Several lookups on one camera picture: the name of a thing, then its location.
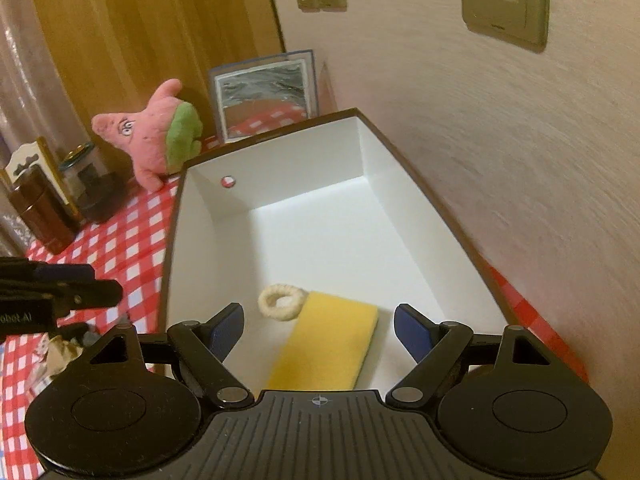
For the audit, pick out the small soft item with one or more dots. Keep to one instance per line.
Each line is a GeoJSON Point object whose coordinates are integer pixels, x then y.
{"type": "Point", "coordinates": [53, 354]}

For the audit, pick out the white fuzzy hair scrunchie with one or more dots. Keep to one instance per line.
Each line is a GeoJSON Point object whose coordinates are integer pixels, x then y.
{"type": "Point", "coordinates": [281, 302]}

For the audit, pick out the framed picture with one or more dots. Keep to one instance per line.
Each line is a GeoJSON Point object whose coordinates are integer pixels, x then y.
{"type": "Point", "coordinates": [263, 94]}

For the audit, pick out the beige curtain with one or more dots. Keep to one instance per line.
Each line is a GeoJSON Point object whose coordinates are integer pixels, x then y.
{"type": "Point", "coordinates": [33, 100]}

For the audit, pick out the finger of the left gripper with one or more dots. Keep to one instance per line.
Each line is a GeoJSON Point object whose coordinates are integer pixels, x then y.
{"type": "Point", "coordinates": [74, 296]}
{"type": "Point", "coordinates": [75, 332]}

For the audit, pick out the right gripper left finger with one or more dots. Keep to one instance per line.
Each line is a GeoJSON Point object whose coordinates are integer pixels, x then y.
{"type": "Point", "coordinates": [201, 350]}

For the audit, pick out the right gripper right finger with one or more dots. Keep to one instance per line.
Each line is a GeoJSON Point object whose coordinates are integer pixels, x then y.
{"type": "Point", "coordinates": [437, 350]}

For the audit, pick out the glass jar dark contents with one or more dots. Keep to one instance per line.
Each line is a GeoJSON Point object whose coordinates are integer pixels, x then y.
{"type": "Point", "coordinates": [98, 193]}

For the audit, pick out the wall socket plate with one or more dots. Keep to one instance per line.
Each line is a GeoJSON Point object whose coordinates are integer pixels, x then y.
{"type": "Point", "coordinates": [505, 2]}

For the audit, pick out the wooden door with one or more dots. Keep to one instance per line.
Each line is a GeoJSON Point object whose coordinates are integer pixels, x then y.
{"type": "Point", "coordinates": [112, 54]}

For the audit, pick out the brown cylindrical canister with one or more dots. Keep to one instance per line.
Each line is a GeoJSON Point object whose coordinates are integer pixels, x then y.
{"type": "Point", "coordinates": [38, 204]}

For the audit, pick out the white wooden chair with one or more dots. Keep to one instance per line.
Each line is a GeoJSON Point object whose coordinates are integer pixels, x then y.
{"type": "Point", "coordinates": [36, 154]}

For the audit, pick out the yellow green sponge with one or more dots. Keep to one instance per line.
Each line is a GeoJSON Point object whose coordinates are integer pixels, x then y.
{"type": "Point", "coordinates": [327, 347]}

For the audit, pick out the pink starfish plush toy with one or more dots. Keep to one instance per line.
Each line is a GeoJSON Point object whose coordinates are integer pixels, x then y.
{"type": "Point", "coordinates": [158, 139]}

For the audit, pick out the brown box white inside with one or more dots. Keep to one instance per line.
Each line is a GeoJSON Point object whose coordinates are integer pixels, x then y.
{"type": "Point", "coordinates": [328, 206]}

